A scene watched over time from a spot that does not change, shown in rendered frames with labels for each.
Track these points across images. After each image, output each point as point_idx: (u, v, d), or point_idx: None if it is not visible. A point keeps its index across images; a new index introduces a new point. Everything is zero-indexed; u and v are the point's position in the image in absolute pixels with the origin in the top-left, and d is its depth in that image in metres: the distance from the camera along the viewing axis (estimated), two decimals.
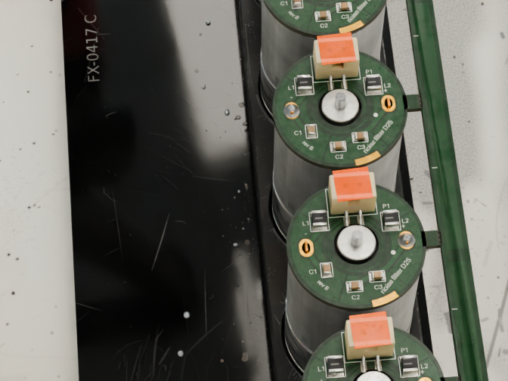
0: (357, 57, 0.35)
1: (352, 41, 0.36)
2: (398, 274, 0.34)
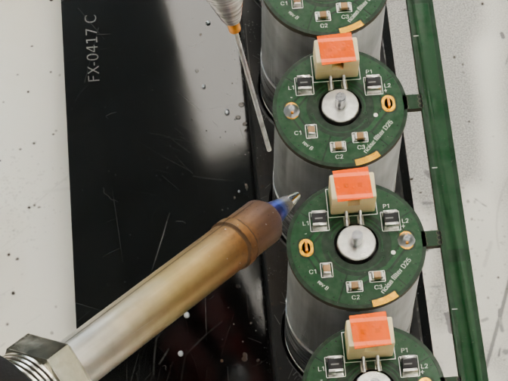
0: (357, 57, 0.35)
1: (352, 41, 0.36)
2: (398, 274, 0.34)
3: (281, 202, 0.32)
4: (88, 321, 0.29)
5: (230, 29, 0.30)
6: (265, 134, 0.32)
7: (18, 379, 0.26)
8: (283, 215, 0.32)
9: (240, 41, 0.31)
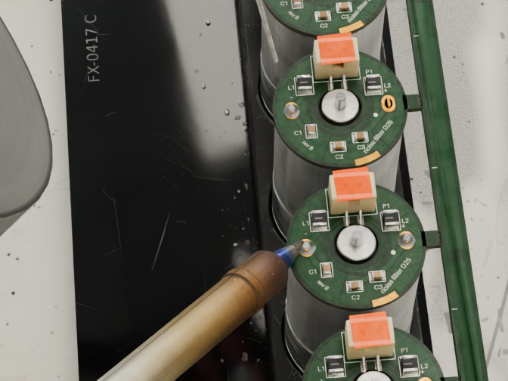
0: (357, 57, 0.35)
1: (352, 41, 0.36)
2: (398, 274, 0.34)
3: (286, 252, 0.34)
4: (109, 373, 0.31)
5: None
6: (271, 43, 0.30)
7: None
8: (288, 263, 0.34)
9: None
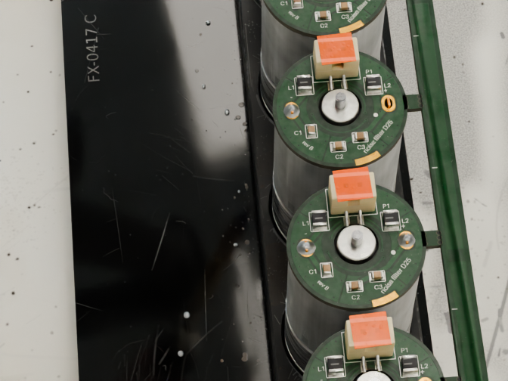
0: (357, 57, 0.35)
1: (352, 41, 0.36)
2: (398, 274, 0.34)
3: None
4: None
5: None
6: None
7: None
8: None
9: None
